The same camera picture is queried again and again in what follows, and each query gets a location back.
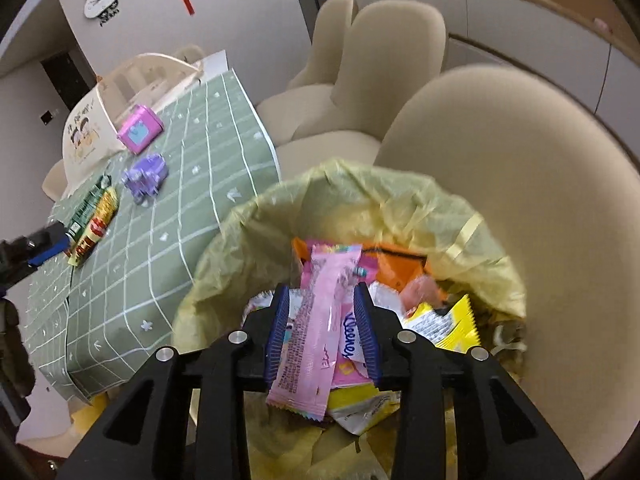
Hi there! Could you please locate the purple toy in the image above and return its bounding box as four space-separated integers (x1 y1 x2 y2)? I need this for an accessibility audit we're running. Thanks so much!
122 155 168 206

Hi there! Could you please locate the orange plastic bag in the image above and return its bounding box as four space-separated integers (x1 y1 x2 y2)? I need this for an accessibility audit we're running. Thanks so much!
292 237 446 306

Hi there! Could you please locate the green snack wrapper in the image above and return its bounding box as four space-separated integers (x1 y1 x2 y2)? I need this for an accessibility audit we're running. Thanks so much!
67 174 113 241

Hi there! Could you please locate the pink toy box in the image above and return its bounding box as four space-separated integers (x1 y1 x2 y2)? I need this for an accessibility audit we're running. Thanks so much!
116 105 164 155

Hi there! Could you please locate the cream cartoon print tote bag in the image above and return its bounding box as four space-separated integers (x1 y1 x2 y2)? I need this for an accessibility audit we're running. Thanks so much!
62 51 206 196

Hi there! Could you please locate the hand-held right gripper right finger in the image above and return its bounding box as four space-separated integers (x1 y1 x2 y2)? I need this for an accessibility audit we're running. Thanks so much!
352 282 586 480

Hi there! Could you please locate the trash bin with yellow liner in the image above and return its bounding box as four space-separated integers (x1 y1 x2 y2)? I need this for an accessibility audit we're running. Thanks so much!
172 158 528 480

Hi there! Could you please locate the pink Kleenex tissue pack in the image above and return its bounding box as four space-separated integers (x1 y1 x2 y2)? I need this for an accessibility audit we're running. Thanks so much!
330 307 373 391

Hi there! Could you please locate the white yellow wrapper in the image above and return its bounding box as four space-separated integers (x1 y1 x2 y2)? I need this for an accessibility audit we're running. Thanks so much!
327 385 402 436

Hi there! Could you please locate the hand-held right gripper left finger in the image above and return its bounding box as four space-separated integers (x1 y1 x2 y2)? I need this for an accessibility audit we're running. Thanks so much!
57 284 292 480

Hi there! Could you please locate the yellow red snack wrapper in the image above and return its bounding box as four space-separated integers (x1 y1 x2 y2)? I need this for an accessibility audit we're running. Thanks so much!
67 186 118 267

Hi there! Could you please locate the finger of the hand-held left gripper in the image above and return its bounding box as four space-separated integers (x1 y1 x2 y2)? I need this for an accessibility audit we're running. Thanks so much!
27 224 68 267

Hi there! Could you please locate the person's left forearm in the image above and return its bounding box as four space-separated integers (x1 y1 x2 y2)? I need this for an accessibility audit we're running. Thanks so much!
0 296 37 413

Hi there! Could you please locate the green checked tablecloth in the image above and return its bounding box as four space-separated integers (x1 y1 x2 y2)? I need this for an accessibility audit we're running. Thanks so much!
22 70 282 403

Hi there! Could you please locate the pink long snack wrapper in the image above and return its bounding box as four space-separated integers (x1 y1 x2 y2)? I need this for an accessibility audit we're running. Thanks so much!
265 242 363 421

